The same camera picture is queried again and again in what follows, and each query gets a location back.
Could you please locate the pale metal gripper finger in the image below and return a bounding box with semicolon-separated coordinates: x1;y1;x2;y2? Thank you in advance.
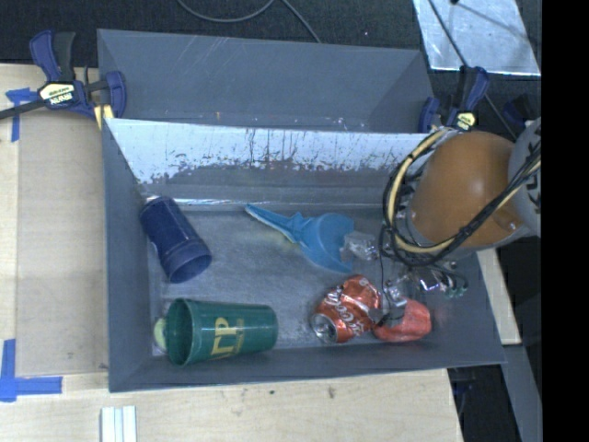
383;277;410;311
367;306;408;329

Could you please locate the crushed red drink can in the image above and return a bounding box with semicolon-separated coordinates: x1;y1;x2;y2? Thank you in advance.
309;273;384;345

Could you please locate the clear crumpled plastic piece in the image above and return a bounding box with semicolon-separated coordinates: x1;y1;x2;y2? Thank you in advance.
341;229;380;262

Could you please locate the blue plastic funnel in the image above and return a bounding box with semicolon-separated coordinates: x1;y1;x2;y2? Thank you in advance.
243;203;356;274

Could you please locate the green cup with gold print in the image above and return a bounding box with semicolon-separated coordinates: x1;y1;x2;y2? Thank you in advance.
164;297;280;367

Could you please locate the dark blue cup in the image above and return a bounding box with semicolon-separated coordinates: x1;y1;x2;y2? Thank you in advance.
138;195;214;285

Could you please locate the grey metal bin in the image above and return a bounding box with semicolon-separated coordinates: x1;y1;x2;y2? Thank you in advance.
96;29;508;393

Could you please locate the pale wood flat board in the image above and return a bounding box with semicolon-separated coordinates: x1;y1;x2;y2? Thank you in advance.
15;111;110;378

